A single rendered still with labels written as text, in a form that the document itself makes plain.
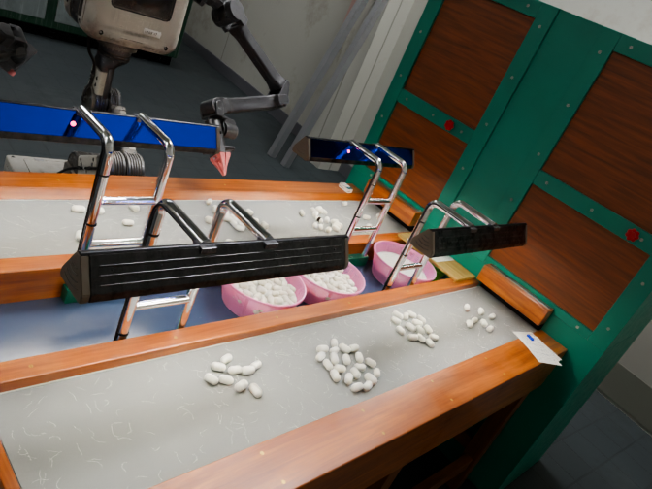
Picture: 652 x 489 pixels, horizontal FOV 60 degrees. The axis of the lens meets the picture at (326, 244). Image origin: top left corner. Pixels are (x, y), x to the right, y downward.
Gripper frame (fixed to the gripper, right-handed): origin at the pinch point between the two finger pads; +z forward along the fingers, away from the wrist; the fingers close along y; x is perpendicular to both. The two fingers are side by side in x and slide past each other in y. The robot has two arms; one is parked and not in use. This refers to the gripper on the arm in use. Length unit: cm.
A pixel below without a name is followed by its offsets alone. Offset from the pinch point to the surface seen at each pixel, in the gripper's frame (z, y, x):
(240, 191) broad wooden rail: 3.9, 12.7, 8.4
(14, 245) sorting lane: 24, -74, -5
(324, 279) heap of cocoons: 46, 12, -24
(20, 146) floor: -86, 5, 184
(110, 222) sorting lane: 16.8, -45.2, 0.5
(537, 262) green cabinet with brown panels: 56, 89, -62
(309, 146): 2.9, 10.3, -32.9
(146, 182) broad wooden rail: 0.1, -23.9, 11.3
